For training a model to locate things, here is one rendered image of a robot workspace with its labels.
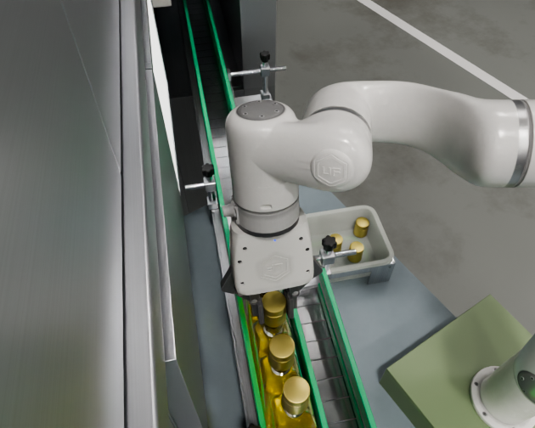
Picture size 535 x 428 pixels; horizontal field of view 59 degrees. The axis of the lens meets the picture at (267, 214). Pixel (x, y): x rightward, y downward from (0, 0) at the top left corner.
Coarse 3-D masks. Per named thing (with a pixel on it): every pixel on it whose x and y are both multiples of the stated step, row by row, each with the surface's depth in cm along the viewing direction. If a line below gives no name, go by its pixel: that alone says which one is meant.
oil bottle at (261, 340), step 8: (256, 320) 73; (256, 328) 72; (288, 328) 72; (256, 336) 71; (264, 336) 70; (256, 344) 71; (264, 344) 70; (256, 352) 74; (264, 352) 71; (256, 360) 77; (256, 368) 81; (256, 376) 85
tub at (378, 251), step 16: (352, 208) 118; (368, 208) 118; (320, 224) 119; (336, 224) 120; (352, 224) 121; (320, 240) 120; (352, 240) 120; (368, 240) 120; (384, 240) 112; (368, 256) 117; (384, 256) 113; (336, 272) 107
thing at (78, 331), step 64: (0, 0) 22; (64, 0) 35; (128, 0) 71; (0, 64) 21; (64, 64) 32; (128, 64) 61; (0, 128) 20; (64, 128) 30; (128, 128) 53; (0, 192) 19; (64, 192) 28; (128, 192) 47; (0, 256) 18; (64, 256) 26; (128, 256) 43; (0, 320) 17; (64, 320) 24; (128, 320) 39; (0, 384) 16; (64, 384) 23; (128, 384) 36
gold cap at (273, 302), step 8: (264, 296) 65; (272, 296) 65; (280, 296) 65; (264, 304) 64; (272, 304) 64; (280, 304) 64; (264, 312) 65; (272, 312) 64; (280, 312) 64; (264, 320) 67; (272, 320) 65; (280, 320) 66
